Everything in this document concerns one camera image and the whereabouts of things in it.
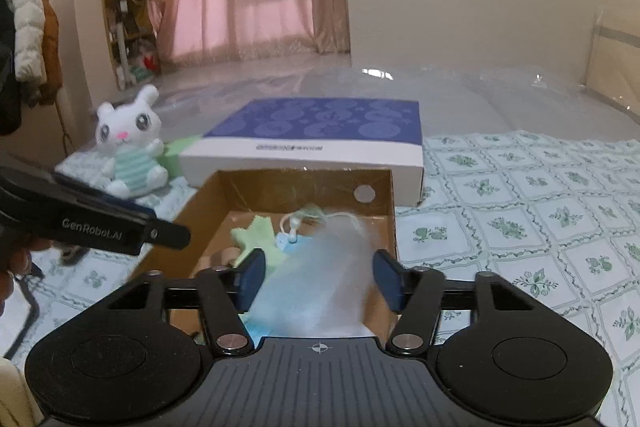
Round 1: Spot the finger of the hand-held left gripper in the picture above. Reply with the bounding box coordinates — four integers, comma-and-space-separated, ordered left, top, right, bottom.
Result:
140, 216, 192, 254
50, 172, 161, 220

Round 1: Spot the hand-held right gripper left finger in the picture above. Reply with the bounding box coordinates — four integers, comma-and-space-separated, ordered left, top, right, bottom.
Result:
102, 249, 266, 358

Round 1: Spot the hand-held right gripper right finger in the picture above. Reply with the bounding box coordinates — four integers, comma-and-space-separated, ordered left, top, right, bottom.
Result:
372, 249, 538, 358

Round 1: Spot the green microfiber cloth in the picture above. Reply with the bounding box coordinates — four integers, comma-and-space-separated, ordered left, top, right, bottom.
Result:
230, 203, 331, 269

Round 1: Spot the brown cardboard box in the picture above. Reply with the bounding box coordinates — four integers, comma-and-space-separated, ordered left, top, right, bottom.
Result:
127, 168, 399, 343

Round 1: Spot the blue face mask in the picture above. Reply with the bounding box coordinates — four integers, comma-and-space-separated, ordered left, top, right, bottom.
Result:
240, 209, 378, 343

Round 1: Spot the person's left hand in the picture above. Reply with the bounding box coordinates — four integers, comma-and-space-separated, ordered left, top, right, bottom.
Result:
0, 234, 51, 323

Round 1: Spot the white bunny plush toy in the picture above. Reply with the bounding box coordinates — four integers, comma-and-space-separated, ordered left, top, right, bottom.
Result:
95, 86, 171, 198

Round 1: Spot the gold clothes rack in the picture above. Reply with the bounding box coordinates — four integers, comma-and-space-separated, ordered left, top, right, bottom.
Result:
0, 0, 72, 156

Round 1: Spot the green carton box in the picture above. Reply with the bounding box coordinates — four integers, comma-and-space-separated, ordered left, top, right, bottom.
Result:
160, 134, 207, 182

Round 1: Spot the brown coat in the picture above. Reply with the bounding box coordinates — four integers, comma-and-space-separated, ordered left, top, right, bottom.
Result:
22, 0, 64, 106

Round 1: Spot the purple white flat box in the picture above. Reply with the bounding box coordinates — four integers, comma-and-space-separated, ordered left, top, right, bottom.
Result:
179, 98, 425, 208

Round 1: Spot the white puffer jacket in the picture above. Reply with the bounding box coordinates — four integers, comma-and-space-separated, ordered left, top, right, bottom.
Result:
9, 0, 47, 84

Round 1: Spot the plastic wrapped wooden headboard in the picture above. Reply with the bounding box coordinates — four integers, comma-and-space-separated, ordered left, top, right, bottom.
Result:
582, 7, 640, 124

